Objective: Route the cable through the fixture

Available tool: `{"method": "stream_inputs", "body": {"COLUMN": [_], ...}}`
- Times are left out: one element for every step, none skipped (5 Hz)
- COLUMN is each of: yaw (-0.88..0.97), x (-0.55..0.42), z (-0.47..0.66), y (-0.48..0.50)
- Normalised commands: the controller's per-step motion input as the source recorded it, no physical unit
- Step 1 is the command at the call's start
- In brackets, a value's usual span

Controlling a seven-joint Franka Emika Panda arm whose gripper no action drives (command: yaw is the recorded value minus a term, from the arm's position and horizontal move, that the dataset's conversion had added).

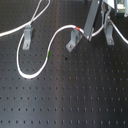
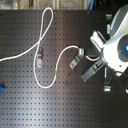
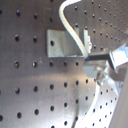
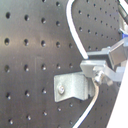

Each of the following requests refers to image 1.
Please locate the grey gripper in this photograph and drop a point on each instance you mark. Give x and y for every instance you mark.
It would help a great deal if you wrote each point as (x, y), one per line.
(120, 6)

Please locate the right grey cable clip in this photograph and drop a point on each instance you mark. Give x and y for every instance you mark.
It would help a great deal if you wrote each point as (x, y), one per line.
(108, 31)

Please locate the grey cable clip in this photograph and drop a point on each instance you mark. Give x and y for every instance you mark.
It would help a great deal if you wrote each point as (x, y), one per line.
(76, 36)
(108, 31)
(27, 37)

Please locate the middle grey cable clip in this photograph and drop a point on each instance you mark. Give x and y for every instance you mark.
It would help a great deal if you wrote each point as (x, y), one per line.
(76, 36)

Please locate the left grey cable clip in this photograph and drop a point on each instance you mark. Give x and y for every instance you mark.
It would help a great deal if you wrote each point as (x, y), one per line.
(27, 37)

